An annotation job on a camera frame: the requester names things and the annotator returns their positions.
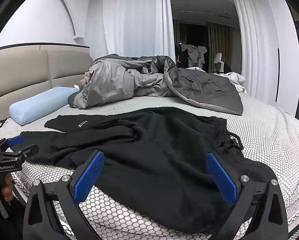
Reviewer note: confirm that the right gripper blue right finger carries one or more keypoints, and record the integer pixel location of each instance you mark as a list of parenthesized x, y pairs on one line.
[(261, 203)]

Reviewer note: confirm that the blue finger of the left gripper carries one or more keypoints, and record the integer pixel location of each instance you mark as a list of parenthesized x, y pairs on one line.
[(15, 140)]

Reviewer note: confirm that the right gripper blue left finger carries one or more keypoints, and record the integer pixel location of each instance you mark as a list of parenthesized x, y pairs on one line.
[(41, 220)]

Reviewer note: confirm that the black pants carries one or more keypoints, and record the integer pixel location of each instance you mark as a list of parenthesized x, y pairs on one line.
[(154, 161)]

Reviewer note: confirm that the light blue pillow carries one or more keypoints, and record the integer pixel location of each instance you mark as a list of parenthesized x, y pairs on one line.
[(31, 109)]

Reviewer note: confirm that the beige upholstered headboard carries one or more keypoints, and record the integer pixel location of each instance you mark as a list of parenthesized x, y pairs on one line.
[(32, 68)]

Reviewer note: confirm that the dark grey pillow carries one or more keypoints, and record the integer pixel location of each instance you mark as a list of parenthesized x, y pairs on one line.
[(71, 99)]

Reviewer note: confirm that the grey duvet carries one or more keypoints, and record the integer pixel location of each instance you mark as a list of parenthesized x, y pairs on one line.
[(115, 78)]

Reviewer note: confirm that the white crumpled bedding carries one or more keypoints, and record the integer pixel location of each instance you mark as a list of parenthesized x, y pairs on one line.
[(214, 84)]

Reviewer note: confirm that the white wardrobe door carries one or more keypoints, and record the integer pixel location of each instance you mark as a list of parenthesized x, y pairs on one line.
[(279, 73)]

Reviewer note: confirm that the white sheer curtain right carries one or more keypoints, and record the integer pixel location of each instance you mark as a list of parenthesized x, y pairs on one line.
[(259, 43)]

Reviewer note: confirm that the white sheer curtain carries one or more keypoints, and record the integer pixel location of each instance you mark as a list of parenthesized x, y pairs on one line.
[(259, 43), (136, 28)]

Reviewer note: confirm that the clothes pile on rack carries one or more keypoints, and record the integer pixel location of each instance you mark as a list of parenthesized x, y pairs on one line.
[(190, 56)]

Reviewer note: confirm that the white sheer curtain left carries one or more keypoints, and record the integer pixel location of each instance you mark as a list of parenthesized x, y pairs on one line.
[(136, 28)]

